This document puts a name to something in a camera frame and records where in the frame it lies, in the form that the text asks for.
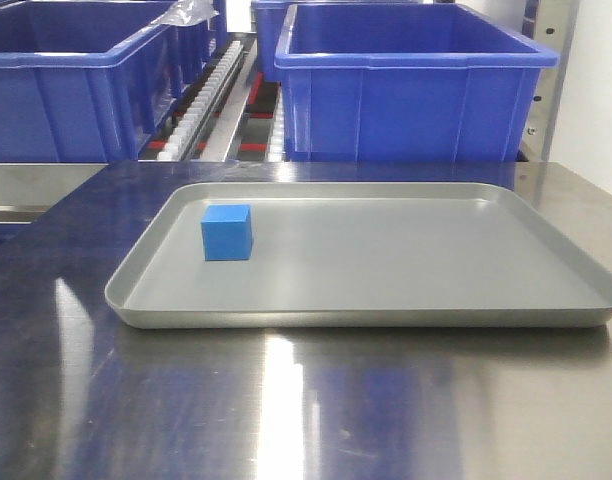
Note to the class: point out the blue cube block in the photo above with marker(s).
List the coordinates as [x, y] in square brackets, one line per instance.
[227, 232]

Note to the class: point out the grey metal tray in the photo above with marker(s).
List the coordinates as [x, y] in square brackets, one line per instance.
[361, 254]

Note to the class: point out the white roller track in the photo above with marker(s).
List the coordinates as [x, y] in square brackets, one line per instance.
[184, 138]

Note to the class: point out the blue plastic bin right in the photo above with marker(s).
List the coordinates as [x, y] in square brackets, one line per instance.
[469, 103]

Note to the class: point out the blue plastic bin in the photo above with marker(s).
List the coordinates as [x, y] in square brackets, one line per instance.
[469, 103]
[84, 81]

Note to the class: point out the blue bin rear left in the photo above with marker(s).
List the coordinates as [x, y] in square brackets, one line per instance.
[200, 43]

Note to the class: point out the blue bin rear right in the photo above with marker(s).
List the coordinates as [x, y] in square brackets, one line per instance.
[266, 35]

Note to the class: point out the clear plastic bag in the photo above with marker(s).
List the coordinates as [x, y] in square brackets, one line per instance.
[186, 13]

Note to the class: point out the blue plastic bin left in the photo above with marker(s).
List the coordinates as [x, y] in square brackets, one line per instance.
[84, 81]

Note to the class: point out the steel shelf upright post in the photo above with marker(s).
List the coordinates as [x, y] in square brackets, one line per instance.
[551, 23]

